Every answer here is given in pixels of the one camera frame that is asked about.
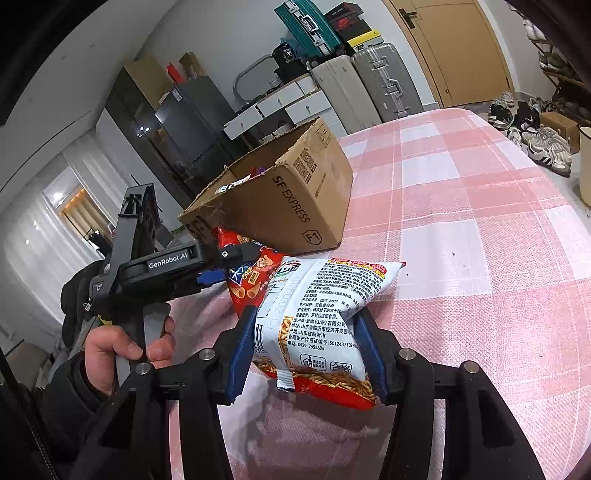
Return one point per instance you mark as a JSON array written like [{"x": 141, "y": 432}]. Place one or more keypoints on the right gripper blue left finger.
[{"x": 242, "y": 353}]

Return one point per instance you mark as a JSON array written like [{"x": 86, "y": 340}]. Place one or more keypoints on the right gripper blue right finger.
[{"x": 372, "y": 342}]

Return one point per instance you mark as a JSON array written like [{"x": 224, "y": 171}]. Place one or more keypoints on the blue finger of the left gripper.
[{"x": 211, "y": 277}]

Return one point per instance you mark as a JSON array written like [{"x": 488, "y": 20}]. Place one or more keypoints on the red orange chips bag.
[{"x": 247, "y": 283}]

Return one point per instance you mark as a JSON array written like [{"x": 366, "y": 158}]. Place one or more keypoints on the white fries snack bag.
[{"x": 303, "y": 337}]

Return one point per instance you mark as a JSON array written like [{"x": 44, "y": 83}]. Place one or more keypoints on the purple snack bag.
[{"x": 255, "y": 171}]

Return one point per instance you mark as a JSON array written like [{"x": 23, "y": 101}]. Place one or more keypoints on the person's left hand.
[{"x": 104, "y": 343}]

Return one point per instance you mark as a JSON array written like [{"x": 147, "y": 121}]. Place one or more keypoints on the brown SF cardboard box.
[{"x": 299, "y": 205}]

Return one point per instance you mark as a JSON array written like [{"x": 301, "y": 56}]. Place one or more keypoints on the pink checkered tablecloth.
[{"x": 497, "y": 271}]

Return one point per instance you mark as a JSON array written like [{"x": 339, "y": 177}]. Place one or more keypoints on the dark grey refrigerator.
[{"x": 193, "y": 114}]

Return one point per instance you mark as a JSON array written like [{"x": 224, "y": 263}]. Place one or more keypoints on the black glass cabinet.
[{"x": 132, "y": 104}]

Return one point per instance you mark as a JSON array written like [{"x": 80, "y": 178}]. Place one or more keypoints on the white drawer desk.
[{"x": 300, "y": 100}]

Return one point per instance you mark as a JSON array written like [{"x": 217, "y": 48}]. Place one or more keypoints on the oval mirror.
[{"x": 256, "y": 80}]

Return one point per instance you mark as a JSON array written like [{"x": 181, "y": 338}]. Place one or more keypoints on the beige suitcase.
[{"x": 347, "y": 94}]

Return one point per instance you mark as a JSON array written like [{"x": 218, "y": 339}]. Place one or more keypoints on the silver grey suitcase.
[{"x": 388, "y": 82}]

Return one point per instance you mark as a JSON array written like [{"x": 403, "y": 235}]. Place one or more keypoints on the teal suitcase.
[{"x": 309, "y": 27}]

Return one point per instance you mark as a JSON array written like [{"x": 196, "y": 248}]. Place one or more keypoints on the pile of shoes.
[{"x": 522, "y": 125}]

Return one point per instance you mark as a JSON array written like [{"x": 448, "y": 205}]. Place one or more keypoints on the stacked shoe boxes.
[{"x": 348, "y": 22}]

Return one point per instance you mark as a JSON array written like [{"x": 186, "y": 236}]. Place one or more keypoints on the small brown shoe box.
[{"x": 566, "y": 127}]

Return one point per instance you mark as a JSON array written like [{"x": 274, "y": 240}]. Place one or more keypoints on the cream trash bin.
[{"x": 585, "y": 164}]

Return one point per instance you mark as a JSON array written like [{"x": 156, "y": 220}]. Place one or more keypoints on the wooden shoe rack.
[{"x": 571, "y": 96}]

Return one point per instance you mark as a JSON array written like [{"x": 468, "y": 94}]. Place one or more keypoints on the wooden door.
[{"x": 456, "y": 48}]

